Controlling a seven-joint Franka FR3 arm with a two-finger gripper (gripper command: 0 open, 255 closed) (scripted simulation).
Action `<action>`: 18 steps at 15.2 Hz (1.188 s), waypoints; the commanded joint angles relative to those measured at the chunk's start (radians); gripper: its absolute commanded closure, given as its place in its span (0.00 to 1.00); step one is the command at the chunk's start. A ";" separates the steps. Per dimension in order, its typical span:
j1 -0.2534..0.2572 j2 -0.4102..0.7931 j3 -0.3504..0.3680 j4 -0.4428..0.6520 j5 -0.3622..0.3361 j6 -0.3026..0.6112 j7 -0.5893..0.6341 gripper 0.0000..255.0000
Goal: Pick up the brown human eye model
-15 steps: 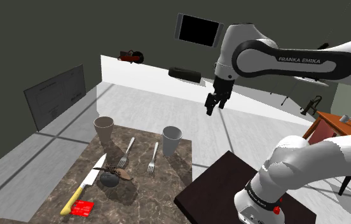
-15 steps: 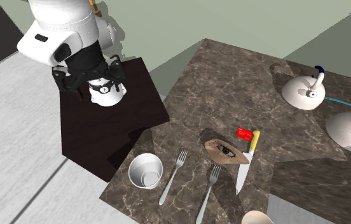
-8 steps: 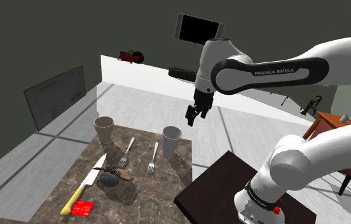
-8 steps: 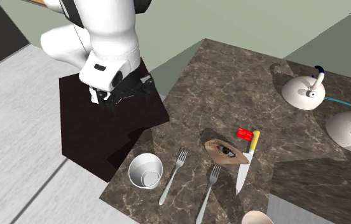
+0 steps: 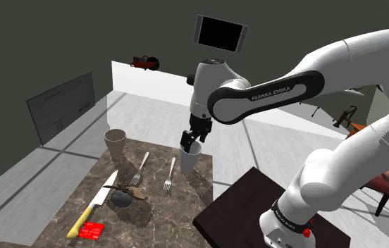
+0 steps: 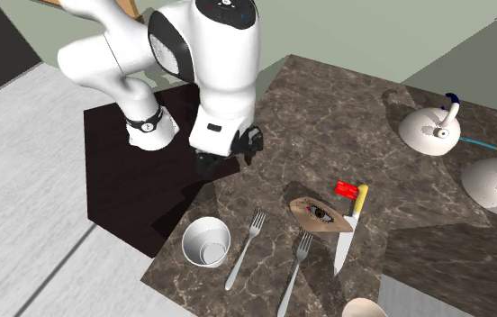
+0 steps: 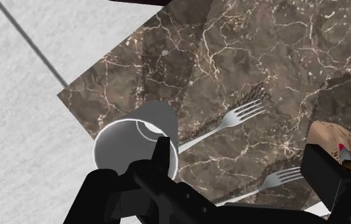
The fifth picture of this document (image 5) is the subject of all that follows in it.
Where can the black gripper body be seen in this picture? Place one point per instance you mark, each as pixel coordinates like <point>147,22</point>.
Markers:
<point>201,124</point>

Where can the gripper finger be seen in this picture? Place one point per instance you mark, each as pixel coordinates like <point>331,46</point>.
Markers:
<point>186,140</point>
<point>203,137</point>

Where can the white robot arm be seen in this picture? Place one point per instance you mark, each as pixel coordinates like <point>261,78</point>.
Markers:
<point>338,65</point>

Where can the white cup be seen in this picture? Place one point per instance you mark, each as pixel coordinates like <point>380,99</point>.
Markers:
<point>189,160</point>

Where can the silver fork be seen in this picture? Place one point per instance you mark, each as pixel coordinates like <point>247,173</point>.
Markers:
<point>140,169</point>
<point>170,178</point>

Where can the brown vase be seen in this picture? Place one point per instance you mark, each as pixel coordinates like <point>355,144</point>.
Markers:
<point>115,146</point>

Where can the dark robot stand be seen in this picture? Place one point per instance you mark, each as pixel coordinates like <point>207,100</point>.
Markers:
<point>235,209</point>

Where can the red and black tool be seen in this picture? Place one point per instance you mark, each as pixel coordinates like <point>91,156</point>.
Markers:
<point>145,63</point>

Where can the dark grey round stone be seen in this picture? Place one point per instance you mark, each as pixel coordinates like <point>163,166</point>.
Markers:
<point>120,200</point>

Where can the red card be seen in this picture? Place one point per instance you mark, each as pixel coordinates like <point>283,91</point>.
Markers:
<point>91,230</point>

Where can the black pump-shaped object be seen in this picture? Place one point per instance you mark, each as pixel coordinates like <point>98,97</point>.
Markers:
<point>345,117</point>

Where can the red-brown chair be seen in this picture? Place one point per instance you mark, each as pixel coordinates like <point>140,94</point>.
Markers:
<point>385,183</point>

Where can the black wall screen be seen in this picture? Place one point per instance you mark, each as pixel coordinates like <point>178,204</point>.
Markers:
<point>220,33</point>

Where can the grey wall board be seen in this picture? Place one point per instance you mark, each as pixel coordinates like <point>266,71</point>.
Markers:
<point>62,106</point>

